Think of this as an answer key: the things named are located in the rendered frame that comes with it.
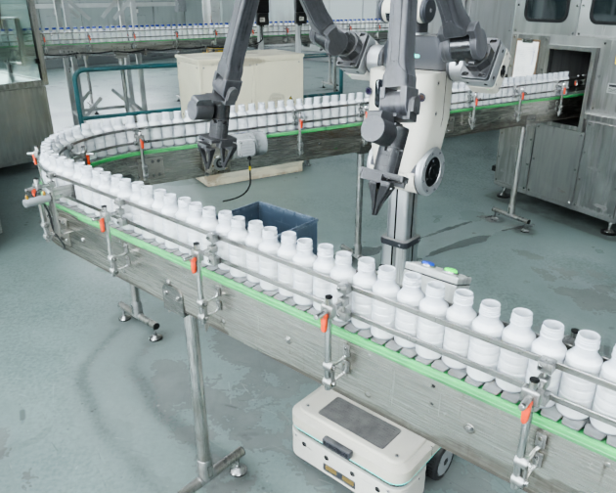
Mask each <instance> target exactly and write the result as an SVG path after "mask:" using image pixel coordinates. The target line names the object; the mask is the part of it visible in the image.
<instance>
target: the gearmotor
mask: <svg viewBox="0 0 616 493"><path fill-rule="evenodd" d="M229 135H231V136H233V137H236V138H237V143H236V142H233V143H235V144H237V145H238V147H237V149H236V151H235V152H234V154H233V155H232V156H231V158H230V159H235V158H242V157H247V159H248V162H249V167H248V169H249V186H248V188H247V190H246V191H245V192H244V193H243V194H242V195H240V196H238V197H236V198H233V199H229V200H224V201H223V202H228V201H232V200H235V199H238V198H240V197H241V196H243V195H244V194H245V193H246V192H247V191H248V190H249V188H250V185H251V165H250V160H251V157H254V156H260V155H265V154H266V153H267V150H268V140H267V137H266V135H265V133H264V132H263V131H260V130H259V131H251V132H240V133H233V134H229ZM211 148H214V149H215V153H214V156H213V159H212V162H211V164H210V167H209V169H207V168H205V165H204V162H203V159H202V169H203V172H204V175H205V176H209V175H216V174H223V173H229V172H231V162H230V159H229V161H228V163H227V165H226V167H223V166H222V164H221V156H220V148H218V147H216V144H212V145H211Z"/></svg>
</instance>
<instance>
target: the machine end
mask: <svg viewBox="0 0 616 493"><path fill-rule="evenodd" d="M517 38H529V39H538V40H541V44H540V50H539V56H538V62H537V68H536V75H538V74H543V73H547V74H549V73H554V72H565V71H569V75H568V76H569V77H575V76H578V75H580V76H583V75H584V74H585V75H587V76H588V77H587V79H586V81H585V82H584V84H586V88H582V89H577V91H581V90H585V93H584V99H583V104H582V109H581V114H580V116H577V117H571V118H564V119H559V120H553V121H547V122H540V123H535V126H530V127H527V128H526V135H525V142H524V148H523V155H522V161H521V168H520V174H519V181H518V188H517V192H519V193H522V194H525V195H528V196H532V197H535V198H538V199H541V200H544V201H547V202H552V203H555V204H558V205H561V206H564V207H567V208H570V209H573V210H576V211H579V212H582V213H585V214H588V215H590V216H593V217H596V218H599V219H602V220H605V221H607V223H608V228H607V229H601V230H600V233H601V234H603V235H606V236H616V231H615V230H612V224H616V0H517V2H516V10H515V17H514V25H513V33H512V39H511V47H510V55H511V59H510V62H509V64H508V70H507V74H506V75H505V77H507V78H510V77H511V76H512V69H513V62H514V55H515V49H516V42H517ZM519 131H520V126H515V127H510V128H504V129H501V130H500V138H499V145H498V152H497V160H496V164H495V165H493V166H492V170H493V171H495V175H494V184H496V185H499V186H502V188H503V191H502V192H501V193H498V194H497V197H498V198H502V199H508V198H510V194H507V193H506V188H508V189H511V186H512V179H513V172H514V166H515V159H516V152H517V145H518V138H519Z"/></svg>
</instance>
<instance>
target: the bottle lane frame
mask: <svg viewBox="0 0 616 493"><path fill-rule="evenodd" d="M56 209H57V212H58V213H59V215H60V216H61V217H63V218H65V219H66V221H67V226H68V228H69V229H70V230H72V231H73V232H71V233H69V237H70V242H71V246H68V245H66V244H65V246H66V250H67V251H69V252H71V253H73V254H75V255H77V256H79V257H80V258H82V259H84V260H86V261H88V262H90V263H92V264H94V265H96V266H98V267H99V268H101V269H103V270H105V271H107V272H110V262H109V261H108V255H109V252H108V245H107V239H106V232H103V233H102V232H101V228H100V222H98V221H94V222H93V221H92V218H89V217H87V216H85V215H82V214H81V213H78V212H75V211H73V210H71V209H69V208H66V207H64V206H62V205H59V204H56ZM110 235H111V241H112V248H113V254H114V255H120V254H122V253H124V252H125V250H124V244H127V245H128V251H129V253H126V254H125V255H123V256H120V257H118V258H117V261H116V264H117V268H120V267H122V266H125V265H126V259H125V258H126V257H125V256H126V255H127V256H129V258H130V265H128V266H127V267H126V268H123V269H121V270H119V273H118V275H117V278H119V279H121V280H123V281H125V282H127V283H129V284H131V285H133V286H135V287H137V288H138V289H140V290H142V291H145V292H147V293H149V294H151V295H153V296H155V297H156V298H158V299H160V300H162V301H163V294H162V286H163V285H164V284H165V283H166V284H168V285H170V286H172V287H174V288H176V289H178V290H180V292H181V294H182V296H183V298H184V308H185V313H187V314H189V315H191V316H193V317H195V318H196V319H198V313H199V308H198V306H197V300H198V287H197V275H196V273H195V274H193V273H192V269H191V262H190V261H186V262H184V261H183V258H181V256H176V255H174V254H173V253H169V252H167V251H165V250H163V249H160V248H158V247H157V246H152V245H151V244H148V243H145V242H144V240H142V241H141V240H138V239H136V238H134V237H132V236H130V235H127V234H125V233H123V232H120V231H118V230H116V229H113V228H112V227H111V226H110ZM201 273H202V284H203V296H204V299H206V300H208V299H210V298H211V297H213V296H215V295H216V294H215V285H217V286H219V287H220V295H221V296H218V297H216V298H215V299H213V300H211V301H209V302H208V305H207V314H209V313H211V312H213V311H215V310H216V309H217V308H216V299H219V300H221V308H222V310H219V311H218V312H216V313H215V314H213V315H211V316H209V320H208V321H207V322H206V324H207V325H209V326H211V327H213V328H214V329H216V330H218V331H220V332H222V333H224V334H226V335H228V336H231V337H232V338H234V339H236V340H238V341H240V342H242V343H244V344H246V345H248V346H250V347H252V348H253V349H255V350H257V351H259V352H261V353H263V354H265V355H267V356H269V357H271V358H272V359H274V360H276V361H278V362H280V363H282V364H284V365H286V366H288V367H290V368H291V369H293V370H294V371H296V372H298V373H300V374H302V375H304V376H306V377H308V378H310V379H311V380H313V381H316V382H318V383H320V384H323V378H324V376H325V369H323V363H324V361H325V333H322V331H321V319H319V320H315V319H314V316H313V315H311V314H308V313H307V311H308V310H307V311H301V310H299V309H297V308H295V306H296V305H295V306H290V305H288V304H285V301H279V300H276V299H274V296H268V295H266V294H264V293H263V292H259V291H255V290H253V289H252V288H248V287H246V286H244V285H243V284H242V283H241V284H239V283H237V282H235V281H233V279H232V280H230V279H228V278H226V277H224V275H219V274H216V273H215V271H210V270H207V269H206V267H204V268H203V267H201ZM344 327H345V326H344ZM344 327H342V328H340V327H338V326H336V325H332V333H331V361H333V362H335V361H337V360H338V359H339V358H341V357H342V356H343V343H345V344H347V345H350V357H346V358H345V359H344V360H346V361H348V362H349V373H346V374H345V375H343V376H342V377H341V378H340V379H338V380H337V381H336V386H335V387H334V388H332V389H331V390H333V391H335V392H337V393H339V394H341V395H343V396H345V397H347V398H348V399H350V400H352V401H354V402H356V403H358V404H360V405H362V406H364V407H366V408H367V409H369V410H371V411H373V412H375V413H377V414H379V415H381V416H383V417H385V418H386V419H387V420H389V421H391V422H393V423H395V424H397V425H399V426H402V427H404V428H405V429H407V430H409V431H411V432H413V433H415V434H417V435H419V436H421V437H423V438H425V439H426V440H428V441H430V442H432V443H434V444H436V445H438V446H440V447H442V448H444V449H445V450H447V451H449V452H451V453H453V454H455V455H457V456H459V457H461V458H463V459H464V460H466V461H468V462H470V463H472V464H474V465H476V466H478V467H479V468H481V469H482V470H484V471H487V472H489V473H491V474H493V475H495V476H497V477H499V478H501V479H502V480H504V481H506V482H508V483H510V478H511V476H512V472H513V467H514V464H513V461H514V458H515V455H516V450H517V444H518V439H519V433H520V429H521V419H520V418H521V411H520V410H519V409H518V405H519V404H520V403H521V401H519V402H517V403H516V404H514V403H511V402H509V401H507V400H505V399H503V398H502V397H501V395H502V393H500V394H498V395H494V394H492V393H490V392H487V391H485V390H483V389H482V387H483V385H484V384H482V385H481V386H479V387H476V386H474V385H471V384H469V383H467V382H465V381H464V380H465V378H466V377H465V378H463V379H461V380H459V379H456V378H454V377H452V376H449V375H448V372H449V370H448V371H446V372H444V373H443V372H440V371H438V370H436V369H433V368H431V365H432V363H433V362H432V363H430V364H429V365H424V364H422V363H420V362H418V361H416V357H417V356H416V357H414V358H409V357H407V356H405V355H402V354H400V351H401V350H402V349H401V350H399V351H397V352H395V351H393V350H391V349H389V348H386V347H385V344H384V345H379V344H377V343H375V342H373V341H372V338H373V337H371V338H369V339H366V338H363V337H361V336H358V332H357V333H355V334H353V333H351V332H348V331H346V330H344ZM541 411H542V410H541V409H540V410H539V411H538V412H536V413H534V414H533V420H532V424H531V429H530V434H529V440H528V445H527V450H526V456H529V455H530V453H531V452H532V450H533V449H534V448H535V447H536V445H535V440H536V435H537V432H540V433H542V434H544V435H546V436H547V441H546V446H545V449H543V448H541V449H540V450H539V451H538V452H539V453H541V454H543V455H544V456H543V460H542V464H541V467H540V468H539V467H536V468H535V469H534V470H533V471H532V472H531V474H530V475H529V477H528V478H527V480H528V481H529V484H528V486H527V487H526V486H525V487H524V488H523V489H521V488H520V489H521V490H523V491H525V492H527V493H616V448H615V447H612V446H610V445H608V444H606V440H607V438H606V437H605V438H603V439H602V440H601V441H599V440H596V439H594V438H592V437H589V436H587V435H585V434H584V428H583V427H582V428H581V429H580V430H579V431H577V430H574V429H572V428H570V427H568V426H564V425H563V424H562V423H561V422H562V419H559V420H558V421H557V422H555V421H553V420H550V419H548V418H546V417H543V416H541Z"/></svg>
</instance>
